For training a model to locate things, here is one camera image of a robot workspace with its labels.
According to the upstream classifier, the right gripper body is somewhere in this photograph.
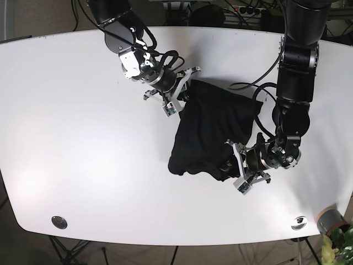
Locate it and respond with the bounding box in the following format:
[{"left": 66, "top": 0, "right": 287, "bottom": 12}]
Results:
[{"left": 141, "top": 66, "right": 201, "bottom": 116}]

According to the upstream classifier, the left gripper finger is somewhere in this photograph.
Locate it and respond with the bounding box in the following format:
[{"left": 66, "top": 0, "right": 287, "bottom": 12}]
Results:
[
  {"left": 223, "top": 139, "right": 252, "bottom": 191},
  {"left": 242, "top": 172, "right": 271, "bottom": 195}
]

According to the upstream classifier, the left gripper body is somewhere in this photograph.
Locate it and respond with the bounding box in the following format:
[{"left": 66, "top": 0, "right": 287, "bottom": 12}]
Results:
[{"left": 241, "top": 132, "right": 301, "bottom": 175}]

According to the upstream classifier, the black T-shirt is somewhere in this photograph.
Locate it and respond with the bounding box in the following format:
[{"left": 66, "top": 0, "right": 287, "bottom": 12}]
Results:
[{"left": 168, "top": 79, "right": 263, "bottom": 181}]

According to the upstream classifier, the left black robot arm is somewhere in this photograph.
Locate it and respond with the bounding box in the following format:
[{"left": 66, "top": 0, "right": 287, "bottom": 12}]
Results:
[{"left": 228, "top": 1, "right": 332, "bottom": 194}]

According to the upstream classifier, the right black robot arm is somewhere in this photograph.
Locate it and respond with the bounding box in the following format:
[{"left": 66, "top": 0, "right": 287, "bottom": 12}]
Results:
[{"left": 87, "top": 1, "right": 201, "bottom": 116}]

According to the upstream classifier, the right metal table grommet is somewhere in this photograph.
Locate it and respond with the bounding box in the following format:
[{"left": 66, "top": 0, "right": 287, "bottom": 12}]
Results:
[{"left": 291, "top": 216, "right": 307, "bottom": 231}]

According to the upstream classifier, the metal table grommet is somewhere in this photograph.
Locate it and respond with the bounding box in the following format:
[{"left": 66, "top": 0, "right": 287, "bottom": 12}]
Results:
[
  {"left": 51, "top": 216, "right": 67, "bottom": 230},
  {"left": 291, "top": 216, "right": 307, "bottom": 231}
]

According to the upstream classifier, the grey plant pot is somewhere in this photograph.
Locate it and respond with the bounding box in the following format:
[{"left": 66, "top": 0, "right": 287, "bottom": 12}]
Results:
[{"left": 316, "top": 206, "right": 350, "bottom": 236}]

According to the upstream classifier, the green plant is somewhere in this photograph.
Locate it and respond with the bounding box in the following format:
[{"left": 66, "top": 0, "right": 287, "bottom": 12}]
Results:
[{"left": 321, "top": 224, "right": 352, "bottom": 265}]

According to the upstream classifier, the left metal table grommet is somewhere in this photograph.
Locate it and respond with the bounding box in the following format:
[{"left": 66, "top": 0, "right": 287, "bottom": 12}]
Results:
[{"left": 51, "top": 216, "right": 67, "bottom": 230}]

